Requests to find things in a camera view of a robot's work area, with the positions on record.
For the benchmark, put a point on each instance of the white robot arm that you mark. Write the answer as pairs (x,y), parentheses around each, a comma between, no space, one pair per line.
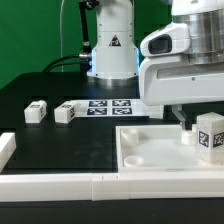
(116,60)

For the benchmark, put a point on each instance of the white U-shaped fence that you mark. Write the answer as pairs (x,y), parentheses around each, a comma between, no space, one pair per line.
(104,186)

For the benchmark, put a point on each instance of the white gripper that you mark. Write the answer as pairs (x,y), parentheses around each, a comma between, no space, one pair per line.
(172,80)

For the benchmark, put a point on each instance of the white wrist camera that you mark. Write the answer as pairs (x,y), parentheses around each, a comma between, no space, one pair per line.
(172,39)

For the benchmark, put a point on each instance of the white marker sheet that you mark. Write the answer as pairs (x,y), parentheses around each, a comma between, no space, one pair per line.
(110,108)

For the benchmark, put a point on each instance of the white square tabletop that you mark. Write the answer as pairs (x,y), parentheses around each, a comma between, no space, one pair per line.
(151,148)

